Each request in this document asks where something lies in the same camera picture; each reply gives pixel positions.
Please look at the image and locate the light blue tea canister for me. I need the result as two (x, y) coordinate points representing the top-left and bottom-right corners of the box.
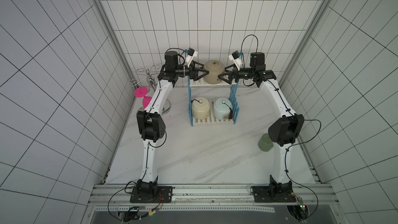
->
(213, 97), (233, 120)

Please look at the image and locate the chrome wire glass rack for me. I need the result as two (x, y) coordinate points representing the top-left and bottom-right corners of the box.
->
(130, 64), (172, 115)

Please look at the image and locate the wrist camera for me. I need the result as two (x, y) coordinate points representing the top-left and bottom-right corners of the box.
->
(185, 48), (198, 66)
(228, 50), (243, 71)

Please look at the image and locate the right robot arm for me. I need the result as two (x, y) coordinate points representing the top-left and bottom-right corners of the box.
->
(218, 51), (304, 203)

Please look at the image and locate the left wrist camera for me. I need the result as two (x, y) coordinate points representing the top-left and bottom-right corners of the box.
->
(185, 48), (198, 66)

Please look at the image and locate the green tea canister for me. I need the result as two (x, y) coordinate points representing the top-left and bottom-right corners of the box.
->
(258, 133), (274, 152)

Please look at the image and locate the pink plastic wine glass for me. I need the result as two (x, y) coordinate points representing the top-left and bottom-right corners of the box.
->
(134, 87), (152, 108)

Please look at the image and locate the base cable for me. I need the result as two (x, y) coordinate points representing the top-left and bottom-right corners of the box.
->
(284, 118), (322, 222)
(105, 180), (164, 223)

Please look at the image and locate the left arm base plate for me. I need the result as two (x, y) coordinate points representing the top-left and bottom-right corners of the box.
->
(130, 186), (173, 203)

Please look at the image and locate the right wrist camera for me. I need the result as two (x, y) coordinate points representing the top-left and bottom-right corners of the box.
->
(228, 50), (243, 71)

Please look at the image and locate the blue white slatted shelf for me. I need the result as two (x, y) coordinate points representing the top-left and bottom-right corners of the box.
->
(188, 79), (239, 126)

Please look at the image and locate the large beige tea canister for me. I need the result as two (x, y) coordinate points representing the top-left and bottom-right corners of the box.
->
(204, 60), (225, 85)

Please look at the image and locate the cream tea canister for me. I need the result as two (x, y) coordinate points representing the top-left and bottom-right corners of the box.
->
(191, 97), (210, 120)

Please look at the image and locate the left base cable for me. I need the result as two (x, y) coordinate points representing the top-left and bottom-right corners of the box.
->
(105, 180), (164, 223)

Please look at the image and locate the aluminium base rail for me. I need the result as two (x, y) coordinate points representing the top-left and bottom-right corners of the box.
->
(87, 183), (341, 214)

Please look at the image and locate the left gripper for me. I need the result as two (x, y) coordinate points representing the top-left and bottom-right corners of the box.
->
(177, 60), (210, 81)

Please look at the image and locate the right base cable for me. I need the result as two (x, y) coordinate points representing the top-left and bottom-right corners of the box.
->
(284, 118), (322, 222)

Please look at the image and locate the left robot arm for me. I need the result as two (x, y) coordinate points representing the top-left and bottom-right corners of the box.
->
(133, 48), (209, 200)

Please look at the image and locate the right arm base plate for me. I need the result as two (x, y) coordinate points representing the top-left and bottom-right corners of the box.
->
(250, 185), (296, 203)

